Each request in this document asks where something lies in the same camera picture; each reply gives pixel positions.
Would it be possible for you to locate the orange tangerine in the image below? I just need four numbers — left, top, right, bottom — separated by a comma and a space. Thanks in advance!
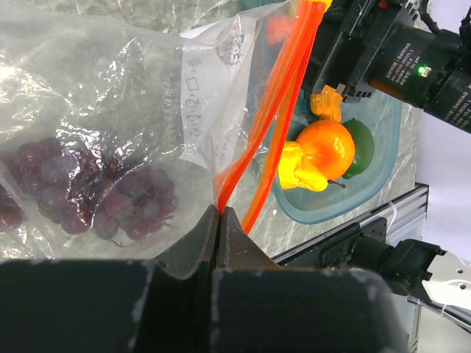
296, 120, 355, 180

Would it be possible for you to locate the yellow lemon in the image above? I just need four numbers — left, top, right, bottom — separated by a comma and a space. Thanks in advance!
278, 141, 328, 192

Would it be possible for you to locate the purple grape bunch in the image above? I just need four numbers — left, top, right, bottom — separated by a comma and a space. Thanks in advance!
1, 138, 178, 241

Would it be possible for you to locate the clear zip top bag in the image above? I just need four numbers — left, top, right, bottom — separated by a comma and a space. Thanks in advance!
1, 1, 329, 261

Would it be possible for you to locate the orange ginger root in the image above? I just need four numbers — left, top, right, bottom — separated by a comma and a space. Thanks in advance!
310, 85, 343, 123

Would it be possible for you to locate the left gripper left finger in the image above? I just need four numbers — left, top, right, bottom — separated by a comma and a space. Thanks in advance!
1, 206, 219, 352

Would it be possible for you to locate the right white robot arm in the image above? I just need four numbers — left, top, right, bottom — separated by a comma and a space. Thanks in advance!
302, 1, 470, 311

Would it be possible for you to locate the teal plastic tray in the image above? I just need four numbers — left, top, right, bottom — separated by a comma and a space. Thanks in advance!
237, 1, 401, 224

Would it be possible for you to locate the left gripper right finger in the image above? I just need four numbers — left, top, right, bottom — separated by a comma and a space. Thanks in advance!
211, 208, 408, 352

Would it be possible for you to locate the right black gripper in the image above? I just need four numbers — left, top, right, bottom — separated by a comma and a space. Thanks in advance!
302, 1, 470, 132

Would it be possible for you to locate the green lime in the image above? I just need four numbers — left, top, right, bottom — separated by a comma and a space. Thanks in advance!
342, 118, 375, 179

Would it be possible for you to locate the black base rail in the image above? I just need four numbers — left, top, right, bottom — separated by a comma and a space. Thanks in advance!
272, 183, 429, 268

